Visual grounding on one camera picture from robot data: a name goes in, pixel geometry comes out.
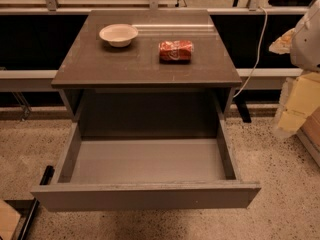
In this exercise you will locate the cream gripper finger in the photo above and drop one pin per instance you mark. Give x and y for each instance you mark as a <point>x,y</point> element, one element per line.
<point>299,99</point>
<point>282,44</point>

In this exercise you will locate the red coke can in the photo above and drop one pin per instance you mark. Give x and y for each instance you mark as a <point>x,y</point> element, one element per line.
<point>176,51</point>

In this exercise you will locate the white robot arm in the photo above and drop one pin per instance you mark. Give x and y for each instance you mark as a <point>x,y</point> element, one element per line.
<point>305,46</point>

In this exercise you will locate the grey drawer cabinet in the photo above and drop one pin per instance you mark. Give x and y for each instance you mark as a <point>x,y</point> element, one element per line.
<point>146,60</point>

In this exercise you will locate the white bowl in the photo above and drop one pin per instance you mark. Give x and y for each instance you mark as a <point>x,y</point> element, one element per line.
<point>118,35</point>

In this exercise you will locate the wooden board corner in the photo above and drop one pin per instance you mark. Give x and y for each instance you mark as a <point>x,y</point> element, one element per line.
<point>9,219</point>

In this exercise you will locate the metal window rail frame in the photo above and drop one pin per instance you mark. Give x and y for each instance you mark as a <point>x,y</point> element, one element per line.
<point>153,4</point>

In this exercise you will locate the black floor bracket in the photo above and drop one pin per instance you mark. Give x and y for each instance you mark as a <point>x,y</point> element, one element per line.
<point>28,208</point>

